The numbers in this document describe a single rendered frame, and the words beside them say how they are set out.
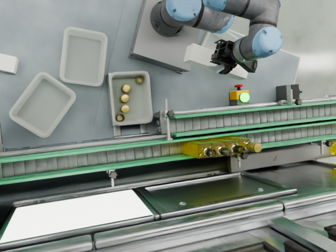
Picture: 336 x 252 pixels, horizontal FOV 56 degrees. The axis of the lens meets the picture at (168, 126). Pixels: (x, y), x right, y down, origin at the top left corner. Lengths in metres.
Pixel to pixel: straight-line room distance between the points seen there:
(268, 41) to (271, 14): 0.08
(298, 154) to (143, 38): 0.94
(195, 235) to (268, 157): 0.83
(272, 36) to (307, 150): 0.93
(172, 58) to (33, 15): 0.59
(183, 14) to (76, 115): 0.61
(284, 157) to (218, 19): 0.75
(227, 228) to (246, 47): 0.50
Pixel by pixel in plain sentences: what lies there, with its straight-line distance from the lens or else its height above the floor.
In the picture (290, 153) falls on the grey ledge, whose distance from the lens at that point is 1.67.
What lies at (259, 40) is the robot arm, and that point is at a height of 1.44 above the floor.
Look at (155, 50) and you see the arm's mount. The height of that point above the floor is 0.85.
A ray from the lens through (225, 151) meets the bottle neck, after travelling 1.21.
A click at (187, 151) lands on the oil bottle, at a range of 1.31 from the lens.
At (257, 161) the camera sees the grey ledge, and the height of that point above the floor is 0.88.
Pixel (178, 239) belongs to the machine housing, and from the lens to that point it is 0.85.
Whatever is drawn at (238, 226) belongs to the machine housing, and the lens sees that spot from 0.91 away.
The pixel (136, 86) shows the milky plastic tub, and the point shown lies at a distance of 1.44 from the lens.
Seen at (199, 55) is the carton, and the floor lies 1.11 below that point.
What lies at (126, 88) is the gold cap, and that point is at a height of 0.81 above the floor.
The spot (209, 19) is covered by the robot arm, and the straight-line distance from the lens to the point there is 1.27.
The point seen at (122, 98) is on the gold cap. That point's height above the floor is 0.81.
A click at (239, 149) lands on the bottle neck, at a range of 1.24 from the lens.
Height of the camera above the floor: 2.17
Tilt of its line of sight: 72 degrees down
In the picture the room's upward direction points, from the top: 98 degrees clockwise
